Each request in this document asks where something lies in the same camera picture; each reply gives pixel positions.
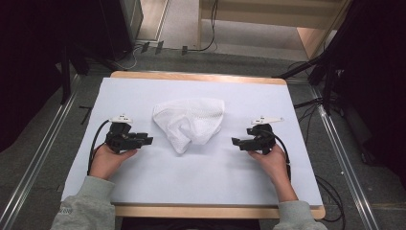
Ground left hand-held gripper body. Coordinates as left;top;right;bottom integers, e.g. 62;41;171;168
104;113;142;154

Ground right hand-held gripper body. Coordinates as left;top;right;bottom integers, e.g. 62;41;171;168
250;115;285;156

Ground white mesh laundry bag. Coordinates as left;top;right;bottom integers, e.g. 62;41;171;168
151;98;226;155

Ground person's left hand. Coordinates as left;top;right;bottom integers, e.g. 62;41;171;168
89;144;139;182

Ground person's right hand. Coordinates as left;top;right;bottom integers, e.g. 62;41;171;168
247;145;290;187

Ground white table mat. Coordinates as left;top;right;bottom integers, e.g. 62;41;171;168
60;77;324;207

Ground wooden table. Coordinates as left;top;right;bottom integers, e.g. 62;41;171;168
109;70;327;220

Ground black metal stand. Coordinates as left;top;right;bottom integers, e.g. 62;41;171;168
272;0;406;161

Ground light wooden shelf unit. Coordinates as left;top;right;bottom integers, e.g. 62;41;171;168
196;0;352;60

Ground black cabinet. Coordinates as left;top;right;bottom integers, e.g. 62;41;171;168
99;0;145;62

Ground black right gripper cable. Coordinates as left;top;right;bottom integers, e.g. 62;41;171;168
270;129;292;182

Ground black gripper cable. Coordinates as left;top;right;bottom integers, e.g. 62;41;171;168
270;129;292;182
86;119;112;176

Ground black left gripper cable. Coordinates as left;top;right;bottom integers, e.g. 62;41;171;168
86;119;112;176

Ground black floor cables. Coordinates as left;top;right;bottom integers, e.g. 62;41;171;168
292;97;324;146

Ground white floor cable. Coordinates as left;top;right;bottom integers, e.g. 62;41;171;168
117;44;144;71

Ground metal floor rail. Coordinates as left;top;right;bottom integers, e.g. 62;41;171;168
0;75;81;230
308;85;381;230

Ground black metal post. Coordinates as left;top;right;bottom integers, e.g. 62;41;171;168
59;44;73;105

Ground black looped floor cable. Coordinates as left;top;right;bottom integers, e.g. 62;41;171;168
315;174;347;223

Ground black hanging cable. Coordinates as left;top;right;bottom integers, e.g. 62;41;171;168
187;0;220;53

